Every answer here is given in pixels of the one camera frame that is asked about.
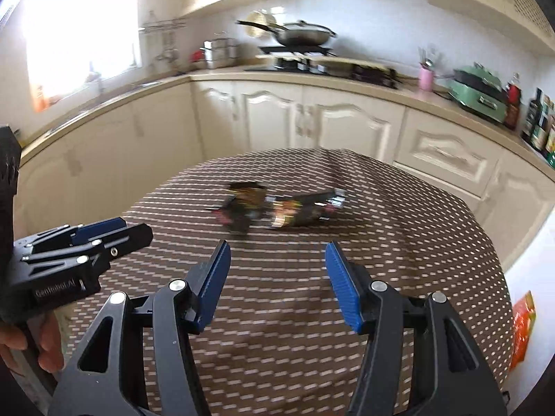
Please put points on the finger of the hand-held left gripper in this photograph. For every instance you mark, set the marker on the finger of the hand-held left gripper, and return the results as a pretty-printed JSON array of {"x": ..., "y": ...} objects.
[
  {"x": 104, "y": 226},
  {"x": 130, "y": 240}
]

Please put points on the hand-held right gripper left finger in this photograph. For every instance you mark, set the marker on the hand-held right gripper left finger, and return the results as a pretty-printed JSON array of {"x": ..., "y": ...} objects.
[{"x": 214, "y": 281}]

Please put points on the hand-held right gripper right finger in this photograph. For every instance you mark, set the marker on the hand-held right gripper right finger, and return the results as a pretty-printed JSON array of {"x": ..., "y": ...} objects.
[{"x": 342, "y": 286}]

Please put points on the dark long snack wrapper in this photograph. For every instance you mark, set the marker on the dark long snack wrapper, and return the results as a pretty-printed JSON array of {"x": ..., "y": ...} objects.
[{"x": 295, "y": 212}]

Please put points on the person's left hand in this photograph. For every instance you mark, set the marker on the person's left hand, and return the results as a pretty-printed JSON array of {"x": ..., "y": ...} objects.
[{"x": 51, "y": 346}]

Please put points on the brown dotted tablecloth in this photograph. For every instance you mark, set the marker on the brown dotted tablecloth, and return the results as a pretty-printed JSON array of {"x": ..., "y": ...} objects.
[{"x": 282, "y": 268}]

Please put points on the cream kitchen base cabinets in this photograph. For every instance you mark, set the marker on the cream kitchen base cabinets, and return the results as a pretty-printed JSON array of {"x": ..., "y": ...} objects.
[{"x": 347, "y": 117}]

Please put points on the orange snack bag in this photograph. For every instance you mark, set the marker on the orange snack bag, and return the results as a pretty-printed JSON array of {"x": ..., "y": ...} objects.
[{"x": 522, "y": 325}]

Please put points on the bright kitchen window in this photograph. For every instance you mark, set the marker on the bright kitchen window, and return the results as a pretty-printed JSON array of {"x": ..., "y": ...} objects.
[{"x": 82, "y": 26}]

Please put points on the steel seasoning containers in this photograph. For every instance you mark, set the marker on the steel seasoning containers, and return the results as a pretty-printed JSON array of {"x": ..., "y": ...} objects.
[{"x": 221, "y": 54}]

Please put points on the black gas stove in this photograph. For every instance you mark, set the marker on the black gas stove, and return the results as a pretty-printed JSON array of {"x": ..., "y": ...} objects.
[{"x": 368, "y": 76}]

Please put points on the pink utensil holder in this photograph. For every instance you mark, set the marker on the pink utensil holder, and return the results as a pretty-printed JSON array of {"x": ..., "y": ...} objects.
[{"x": 427, "y": 79}]

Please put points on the green electric cooker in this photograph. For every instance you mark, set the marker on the green electric cooker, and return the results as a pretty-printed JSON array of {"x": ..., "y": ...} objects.
[{"x": 472, "y": 91}]

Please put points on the kitchen utensils in holder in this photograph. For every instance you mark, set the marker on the kitchen utensils in holder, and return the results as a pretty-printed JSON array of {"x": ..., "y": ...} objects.
[{"x": 427, "y": 58}]

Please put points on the red capped sauce bottle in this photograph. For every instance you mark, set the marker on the red capped sauce bottle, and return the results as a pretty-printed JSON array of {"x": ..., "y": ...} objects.
[{"x": 513, "y": 104}]

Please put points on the pale round plate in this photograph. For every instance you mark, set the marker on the pale round plate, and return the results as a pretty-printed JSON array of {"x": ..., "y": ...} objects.
[{"x": 258, "y": 21}]

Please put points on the dark green glass bottle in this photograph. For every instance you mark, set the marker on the dark green glass bottle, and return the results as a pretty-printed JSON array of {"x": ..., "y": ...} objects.
[{"x": 532, "y": 117}]

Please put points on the steel wok with lid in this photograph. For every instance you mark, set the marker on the steel wok with lid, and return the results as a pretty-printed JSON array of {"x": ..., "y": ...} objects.
[{"x": 303, "y": 34}]

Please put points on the metal wall rack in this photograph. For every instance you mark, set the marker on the metal wall rack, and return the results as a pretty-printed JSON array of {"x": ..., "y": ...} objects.
[{"x": 164, "y": 24}]

